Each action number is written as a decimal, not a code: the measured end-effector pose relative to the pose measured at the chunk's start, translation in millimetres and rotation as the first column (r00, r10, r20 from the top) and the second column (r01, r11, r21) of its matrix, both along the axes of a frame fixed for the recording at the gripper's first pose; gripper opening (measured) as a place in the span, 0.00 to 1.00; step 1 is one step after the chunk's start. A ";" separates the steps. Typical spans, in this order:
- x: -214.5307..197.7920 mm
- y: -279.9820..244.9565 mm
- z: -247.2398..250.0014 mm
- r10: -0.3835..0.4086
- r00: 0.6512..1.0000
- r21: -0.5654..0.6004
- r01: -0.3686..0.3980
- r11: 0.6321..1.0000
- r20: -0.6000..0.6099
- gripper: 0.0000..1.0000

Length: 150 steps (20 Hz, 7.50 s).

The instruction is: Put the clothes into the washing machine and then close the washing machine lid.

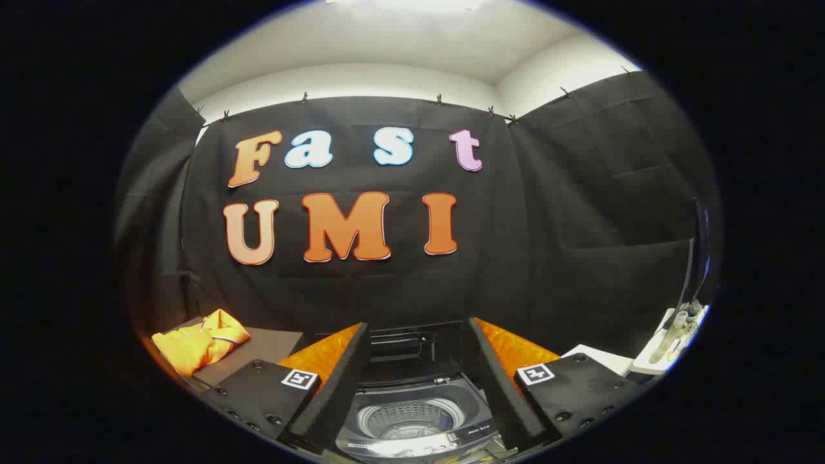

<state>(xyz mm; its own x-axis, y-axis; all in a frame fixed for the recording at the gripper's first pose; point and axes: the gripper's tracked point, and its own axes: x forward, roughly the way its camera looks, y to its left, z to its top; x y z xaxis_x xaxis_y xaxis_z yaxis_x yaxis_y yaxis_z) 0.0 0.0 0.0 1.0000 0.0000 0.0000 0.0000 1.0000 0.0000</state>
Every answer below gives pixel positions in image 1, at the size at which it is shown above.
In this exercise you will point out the white counter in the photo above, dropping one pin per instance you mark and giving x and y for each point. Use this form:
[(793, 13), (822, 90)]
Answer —
[(602, 359)]

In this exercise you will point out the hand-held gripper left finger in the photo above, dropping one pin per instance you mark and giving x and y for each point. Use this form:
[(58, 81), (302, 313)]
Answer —
[(341, 380)]

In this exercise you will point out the grey top-load washing machine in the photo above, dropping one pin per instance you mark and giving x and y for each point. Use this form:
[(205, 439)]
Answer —
[(412, 419)]

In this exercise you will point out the orange yellow shirt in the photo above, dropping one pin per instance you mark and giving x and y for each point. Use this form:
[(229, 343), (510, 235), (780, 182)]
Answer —
[(193, 345)]

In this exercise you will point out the white rack with bottles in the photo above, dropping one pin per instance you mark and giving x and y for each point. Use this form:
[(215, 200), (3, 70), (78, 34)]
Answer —
[(673, 335)]

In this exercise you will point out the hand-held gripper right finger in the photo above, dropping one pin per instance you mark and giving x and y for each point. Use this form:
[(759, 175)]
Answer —
[(497, 380)]

